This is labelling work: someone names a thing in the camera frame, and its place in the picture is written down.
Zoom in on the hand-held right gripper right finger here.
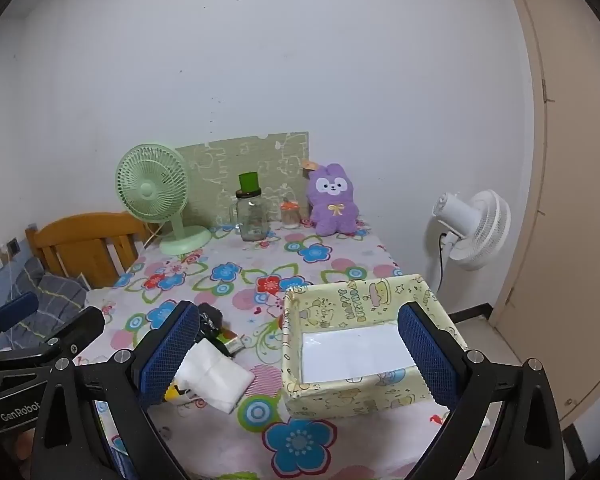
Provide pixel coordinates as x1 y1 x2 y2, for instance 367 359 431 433
397 300 569 480

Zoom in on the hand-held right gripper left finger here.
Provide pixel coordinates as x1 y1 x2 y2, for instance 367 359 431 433
27 300 203 480

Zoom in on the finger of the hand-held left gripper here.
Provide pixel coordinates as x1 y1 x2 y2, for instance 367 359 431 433
0 291 40 353
0 306 106 363

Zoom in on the yellow cartoon packet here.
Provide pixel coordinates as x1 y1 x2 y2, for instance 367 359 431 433
165 380 194 406

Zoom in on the white cloth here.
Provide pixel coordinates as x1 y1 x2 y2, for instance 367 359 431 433
172 338 256 415

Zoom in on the green tissue packet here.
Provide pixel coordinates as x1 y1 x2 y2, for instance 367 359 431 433
220 330 246 359

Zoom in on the yellow patterned storage box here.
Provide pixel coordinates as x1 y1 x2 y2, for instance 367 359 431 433
280 274 469 420

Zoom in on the light blue bedsheet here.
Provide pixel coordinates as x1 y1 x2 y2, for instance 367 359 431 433
0 259 36 311

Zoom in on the grey plaid bedding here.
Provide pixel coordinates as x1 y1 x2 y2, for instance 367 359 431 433
0 257 89 352

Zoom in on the dark grey cloth item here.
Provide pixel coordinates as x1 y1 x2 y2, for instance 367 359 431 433
197 302 226 346

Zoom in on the white standing fan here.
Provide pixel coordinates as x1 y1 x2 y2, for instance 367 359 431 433
426 189 512 291

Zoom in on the glass mason jar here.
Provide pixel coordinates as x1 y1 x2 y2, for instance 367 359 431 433
228 188 271 243

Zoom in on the floral tablecloth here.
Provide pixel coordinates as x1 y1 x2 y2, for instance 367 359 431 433
72 215 487 480

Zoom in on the green desk fan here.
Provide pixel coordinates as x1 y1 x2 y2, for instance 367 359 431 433
115 143 212 257

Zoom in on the small jar with orange lid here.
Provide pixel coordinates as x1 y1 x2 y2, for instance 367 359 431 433
280 198 301 230

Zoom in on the purple plush bunny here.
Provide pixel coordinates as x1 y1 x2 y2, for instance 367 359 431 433
302 159 361 237

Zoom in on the beige door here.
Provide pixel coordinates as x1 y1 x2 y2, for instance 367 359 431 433
490 0 600 432

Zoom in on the green patterned board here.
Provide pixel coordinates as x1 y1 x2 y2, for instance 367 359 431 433
176 131 311 231

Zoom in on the black fan cable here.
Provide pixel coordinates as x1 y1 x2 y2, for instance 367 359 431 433
437 230 449 287

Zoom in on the green fan cable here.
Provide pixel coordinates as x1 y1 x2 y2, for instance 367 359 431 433
144 222 167 250

